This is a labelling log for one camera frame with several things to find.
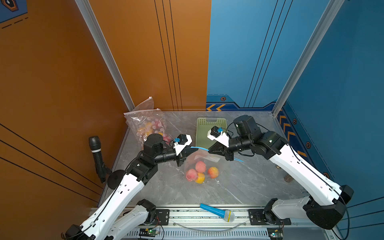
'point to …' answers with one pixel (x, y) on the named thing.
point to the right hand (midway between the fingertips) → (212, 148)
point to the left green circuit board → (151, 231)
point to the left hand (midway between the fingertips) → (196, 146)
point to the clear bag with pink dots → (145, 123)
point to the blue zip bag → (210, 159)
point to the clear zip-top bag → (148, 104)
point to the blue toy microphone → (228, 215)
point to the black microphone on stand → (101, 169)
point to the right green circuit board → (275, 233)
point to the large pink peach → (213, 172)
